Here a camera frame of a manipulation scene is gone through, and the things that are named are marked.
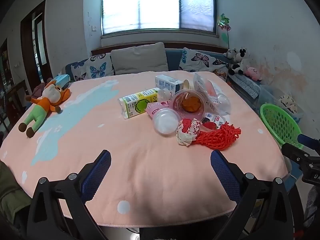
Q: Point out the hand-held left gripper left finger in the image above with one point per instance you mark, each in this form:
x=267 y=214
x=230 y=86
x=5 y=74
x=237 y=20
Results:
x=98 y=173

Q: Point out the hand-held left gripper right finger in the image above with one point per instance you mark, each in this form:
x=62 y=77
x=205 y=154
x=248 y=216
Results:
x=225 y=177

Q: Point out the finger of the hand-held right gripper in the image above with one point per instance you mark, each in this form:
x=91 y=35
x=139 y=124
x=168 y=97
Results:
x=308 y=141
x=300 y=155

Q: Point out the green plastic basket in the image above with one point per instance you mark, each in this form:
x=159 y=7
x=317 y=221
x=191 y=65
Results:
x=280 y=122

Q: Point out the red mesh net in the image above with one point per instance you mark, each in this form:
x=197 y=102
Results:
x=220 y=137

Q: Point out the red white wrapper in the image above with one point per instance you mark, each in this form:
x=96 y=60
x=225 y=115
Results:
x=187 y=132

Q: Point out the small clear plastic cup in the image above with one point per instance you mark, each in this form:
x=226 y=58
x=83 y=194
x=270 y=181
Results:
x=165 y=122

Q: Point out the orange peel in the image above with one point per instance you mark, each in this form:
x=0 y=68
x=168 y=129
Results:
x=191 y=102

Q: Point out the large clear plastic cup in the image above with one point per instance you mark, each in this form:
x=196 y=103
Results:
x=176 y=105

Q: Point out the red white snack packet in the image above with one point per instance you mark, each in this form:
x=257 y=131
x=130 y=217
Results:
x=213 y=120

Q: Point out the clear plastic storage box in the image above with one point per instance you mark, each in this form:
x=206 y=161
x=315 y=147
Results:
x=267 y=96

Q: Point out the clear plastic dome lid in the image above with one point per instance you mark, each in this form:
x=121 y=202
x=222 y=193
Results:
x=223 y=103

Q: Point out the bottle with green yellow label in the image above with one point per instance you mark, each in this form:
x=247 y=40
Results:
x=135 y=102

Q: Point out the pink snack wrapper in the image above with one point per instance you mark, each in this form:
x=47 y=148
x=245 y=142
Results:
x=152 y=108

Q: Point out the black white patterned cloth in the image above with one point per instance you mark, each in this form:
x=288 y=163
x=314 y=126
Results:
x=245 y=85

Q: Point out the pink plush toy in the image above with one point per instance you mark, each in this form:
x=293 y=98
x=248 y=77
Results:
x=252 y=73

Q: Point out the olive green jacket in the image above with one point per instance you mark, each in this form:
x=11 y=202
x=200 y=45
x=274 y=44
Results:
x=10 y=192

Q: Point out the orange fox plush toy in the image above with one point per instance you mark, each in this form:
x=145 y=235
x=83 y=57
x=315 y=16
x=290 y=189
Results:
x=42 y=102

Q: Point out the clear plastic packaging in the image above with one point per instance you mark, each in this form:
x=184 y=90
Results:
x=202 y=85

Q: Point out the white paper cup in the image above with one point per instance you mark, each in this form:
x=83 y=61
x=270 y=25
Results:
x=187 y=84

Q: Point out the butterfly print pillow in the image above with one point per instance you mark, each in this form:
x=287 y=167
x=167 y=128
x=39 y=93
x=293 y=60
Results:
x=200 y=60
x=95 y=67

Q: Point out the black white cow plush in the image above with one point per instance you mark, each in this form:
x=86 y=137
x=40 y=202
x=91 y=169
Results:
x=240 y=60

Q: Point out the white and blue milk carton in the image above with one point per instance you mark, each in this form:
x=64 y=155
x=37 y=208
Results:
x=167 y=82

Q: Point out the grey white plush toy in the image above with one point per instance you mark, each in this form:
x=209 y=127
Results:
x=230 y=53

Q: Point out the grey cushion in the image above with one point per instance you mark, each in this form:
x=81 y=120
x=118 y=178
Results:
x=140 y=58

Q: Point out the dark wooden cabinet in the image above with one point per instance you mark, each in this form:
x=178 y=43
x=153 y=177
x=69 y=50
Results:
x=6 y=92

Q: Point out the blue sofa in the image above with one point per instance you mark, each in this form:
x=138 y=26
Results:
x=173 y=60

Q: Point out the colourful pinwheel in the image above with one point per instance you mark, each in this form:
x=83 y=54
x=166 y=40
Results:
x=223 y=22

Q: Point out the window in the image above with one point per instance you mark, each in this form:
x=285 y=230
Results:
x=157 y=5

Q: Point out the brown door frame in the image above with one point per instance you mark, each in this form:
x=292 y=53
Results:
x=26 y=55

